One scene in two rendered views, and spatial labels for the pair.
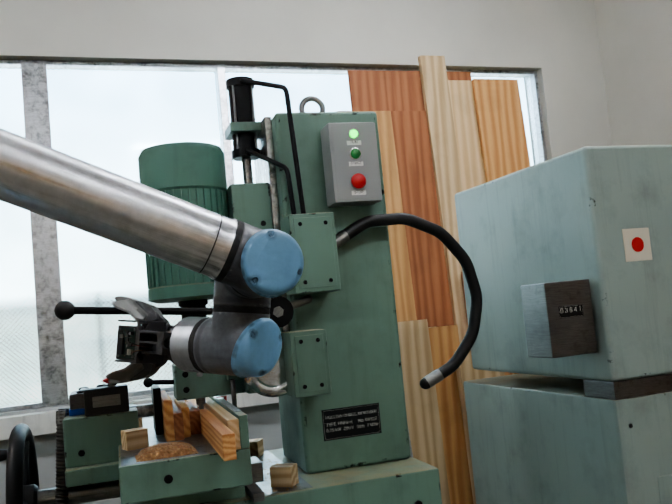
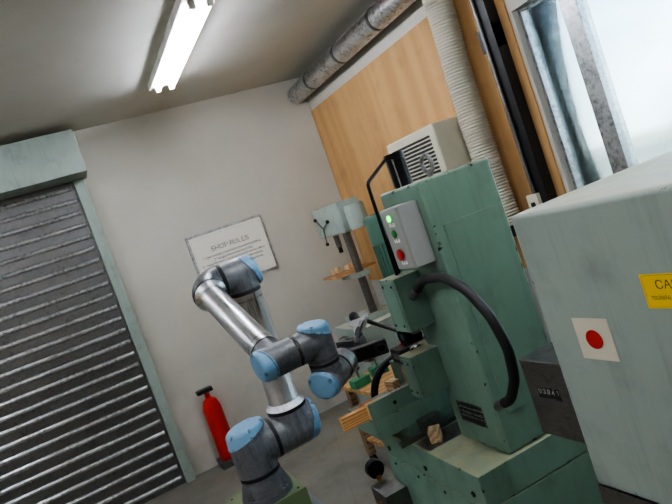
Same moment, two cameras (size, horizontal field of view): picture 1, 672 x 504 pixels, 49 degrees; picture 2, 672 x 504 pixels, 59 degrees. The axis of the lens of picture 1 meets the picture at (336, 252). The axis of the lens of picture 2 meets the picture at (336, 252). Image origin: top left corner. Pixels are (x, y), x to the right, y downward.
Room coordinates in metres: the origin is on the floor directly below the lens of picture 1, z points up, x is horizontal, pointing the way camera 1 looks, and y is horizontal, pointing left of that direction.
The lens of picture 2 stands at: (1.18, -1.54, 1.51)
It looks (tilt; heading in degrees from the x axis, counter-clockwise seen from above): 4 degrees down; 86
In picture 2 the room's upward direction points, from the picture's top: 19 degrees counter-clockwise
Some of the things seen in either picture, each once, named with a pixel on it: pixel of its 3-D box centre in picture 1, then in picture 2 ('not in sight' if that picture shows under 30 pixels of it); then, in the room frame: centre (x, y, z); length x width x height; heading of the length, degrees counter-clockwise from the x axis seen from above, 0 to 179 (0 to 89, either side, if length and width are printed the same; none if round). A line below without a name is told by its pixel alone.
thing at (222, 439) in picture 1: (204, 421); (433, 379); (1.47, 0.29, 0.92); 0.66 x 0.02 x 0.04; 17
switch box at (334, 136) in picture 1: (351, 164); (406, 235); (1.48, -0.05, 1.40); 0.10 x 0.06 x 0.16; 107
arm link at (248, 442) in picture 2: not in sight; (252, 446); (0.82, 0.63, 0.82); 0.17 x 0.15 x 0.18; 21
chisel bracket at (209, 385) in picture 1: (209, 381); not in sight; (1.52, 0.28, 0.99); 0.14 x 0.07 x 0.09; 107
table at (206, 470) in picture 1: (149, 451); (435, 382); (1.49, 0.40, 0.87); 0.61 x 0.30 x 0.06; 17
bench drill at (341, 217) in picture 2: not in sight; (372, 305); (1.62, 2.76, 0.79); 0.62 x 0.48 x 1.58; 110
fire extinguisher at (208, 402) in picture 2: not in sight; (218, 425); (0.24, 2.97, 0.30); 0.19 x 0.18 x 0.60; 110
